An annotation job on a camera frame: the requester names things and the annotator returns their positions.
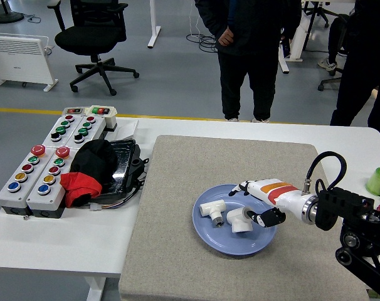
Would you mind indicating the white desk frame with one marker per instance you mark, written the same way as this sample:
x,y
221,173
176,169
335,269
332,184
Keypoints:
x,y
298,37

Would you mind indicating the white switch box green red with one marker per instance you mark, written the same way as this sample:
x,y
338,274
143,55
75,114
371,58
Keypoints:
x,y
110,119

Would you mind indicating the white panel heater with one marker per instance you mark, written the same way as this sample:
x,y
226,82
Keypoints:
x,y
17,59

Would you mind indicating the black chair base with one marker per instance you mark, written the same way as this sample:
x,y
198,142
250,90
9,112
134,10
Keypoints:
x,y
329,81
318,12

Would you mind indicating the large white tee pipe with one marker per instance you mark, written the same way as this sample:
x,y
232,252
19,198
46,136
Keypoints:
x,y
238,221

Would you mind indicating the four-button control box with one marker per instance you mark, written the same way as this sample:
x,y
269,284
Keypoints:
x,y
94,128
53,128

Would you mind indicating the grey-brown mat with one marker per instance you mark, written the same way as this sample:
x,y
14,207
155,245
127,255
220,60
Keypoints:
x,y
177,251

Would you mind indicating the white tee pipe metal thread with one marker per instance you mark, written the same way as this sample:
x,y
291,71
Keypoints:
x,y
208,208

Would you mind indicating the seated person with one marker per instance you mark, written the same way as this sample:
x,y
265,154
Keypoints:
x,y
334,37

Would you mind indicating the person's hand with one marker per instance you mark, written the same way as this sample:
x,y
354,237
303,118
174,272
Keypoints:
x,y
226,37

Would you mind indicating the black office chair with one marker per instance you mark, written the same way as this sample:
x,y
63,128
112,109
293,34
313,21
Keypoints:
x,y
89,37

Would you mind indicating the white paper sheet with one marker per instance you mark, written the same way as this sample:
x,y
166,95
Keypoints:
x,y
127,128

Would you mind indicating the black tray device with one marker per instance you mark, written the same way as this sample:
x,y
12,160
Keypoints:
x,y
124,163

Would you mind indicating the white desk leg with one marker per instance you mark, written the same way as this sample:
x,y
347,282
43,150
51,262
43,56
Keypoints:
x,y
154,28

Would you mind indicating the white table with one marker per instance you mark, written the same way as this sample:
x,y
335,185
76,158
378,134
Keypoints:
x,y
67,244

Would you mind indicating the green tape roll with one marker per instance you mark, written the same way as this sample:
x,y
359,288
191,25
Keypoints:
x,y
376,183

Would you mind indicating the black cloth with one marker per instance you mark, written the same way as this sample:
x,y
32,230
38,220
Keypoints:
x,y
92,160

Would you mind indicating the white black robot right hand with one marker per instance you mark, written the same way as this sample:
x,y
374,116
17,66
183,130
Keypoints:
x,y
281,196

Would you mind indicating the blue plate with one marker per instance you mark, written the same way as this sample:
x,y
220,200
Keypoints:
x,y
237,243

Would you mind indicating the small grey switch box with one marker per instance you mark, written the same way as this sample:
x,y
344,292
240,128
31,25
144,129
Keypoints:
x,y
73,110

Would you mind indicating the black round stand base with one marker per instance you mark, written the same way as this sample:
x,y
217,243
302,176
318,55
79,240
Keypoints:
x,y
6,17

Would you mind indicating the red cloth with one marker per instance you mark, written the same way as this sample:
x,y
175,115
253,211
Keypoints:
x,y
80,186

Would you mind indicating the five-button control box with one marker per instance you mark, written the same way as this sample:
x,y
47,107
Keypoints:
x,y
8,197
49,199

